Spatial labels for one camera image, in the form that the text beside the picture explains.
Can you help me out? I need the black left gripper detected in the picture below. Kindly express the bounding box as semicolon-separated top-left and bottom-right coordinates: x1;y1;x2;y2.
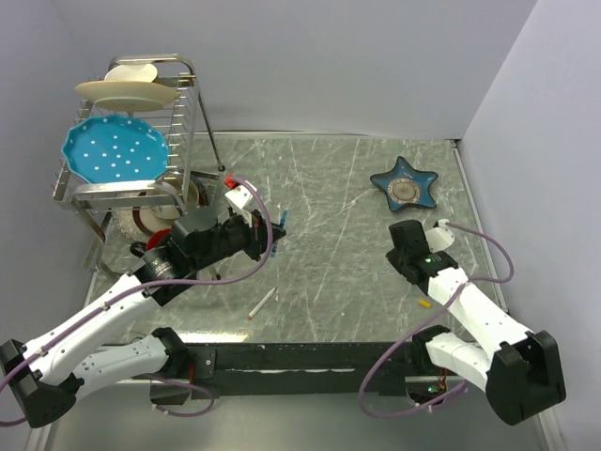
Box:
192;207;285;271

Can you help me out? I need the blue pen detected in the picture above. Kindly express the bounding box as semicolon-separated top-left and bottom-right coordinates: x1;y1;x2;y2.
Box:
270;210;288;257

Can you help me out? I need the white orange pen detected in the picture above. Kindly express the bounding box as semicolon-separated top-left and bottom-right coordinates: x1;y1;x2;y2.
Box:
247;287;277;320

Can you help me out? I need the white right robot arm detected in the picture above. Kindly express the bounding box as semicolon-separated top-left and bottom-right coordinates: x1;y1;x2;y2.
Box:
386;220;566;426

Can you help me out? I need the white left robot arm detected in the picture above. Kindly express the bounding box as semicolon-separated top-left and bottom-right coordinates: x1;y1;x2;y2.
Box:
1;209;285;428

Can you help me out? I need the blue star-shaped dish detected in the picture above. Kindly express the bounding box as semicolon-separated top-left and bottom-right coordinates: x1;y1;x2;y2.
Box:
370;156;439;213

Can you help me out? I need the red mug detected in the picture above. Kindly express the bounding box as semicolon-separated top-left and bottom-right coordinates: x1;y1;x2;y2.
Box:
130;228;172;258

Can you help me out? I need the white bowl brown rim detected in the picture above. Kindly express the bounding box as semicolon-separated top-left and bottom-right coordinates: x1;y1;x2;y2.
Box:
132;179;207;236

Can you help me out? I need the metal dish rack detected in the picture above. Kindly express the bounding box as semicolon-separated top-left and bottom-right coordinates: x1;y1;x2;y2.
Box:
53;54;225;281

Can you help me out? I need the blue polka dot plate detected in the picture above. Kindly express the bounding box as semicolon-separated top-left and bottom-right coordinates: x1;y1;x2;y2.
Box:
61;115;169;184

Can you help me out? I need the large cream plate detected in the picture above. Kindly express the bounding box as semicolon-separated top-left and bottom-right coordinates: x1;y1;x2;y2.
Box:
74;80;178;113

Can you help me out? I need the small cream plate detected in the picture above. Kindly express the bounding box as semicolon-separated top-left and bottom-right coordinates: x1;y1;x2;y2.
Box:
104;63;158;83

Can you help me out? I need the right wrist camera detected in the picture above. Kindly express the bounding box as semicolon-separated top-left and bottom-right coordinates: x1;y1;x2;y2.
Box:
424;219;455;253

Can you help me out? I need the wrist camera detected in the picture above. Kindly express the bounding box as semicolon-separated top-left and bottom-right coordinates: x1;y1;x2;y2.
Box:
424;219;455;253
223;175;254;226

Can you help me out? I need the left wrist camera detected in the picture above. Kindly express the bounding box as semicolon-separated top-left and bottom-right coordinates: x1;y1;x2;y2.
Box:
223;175;254;226

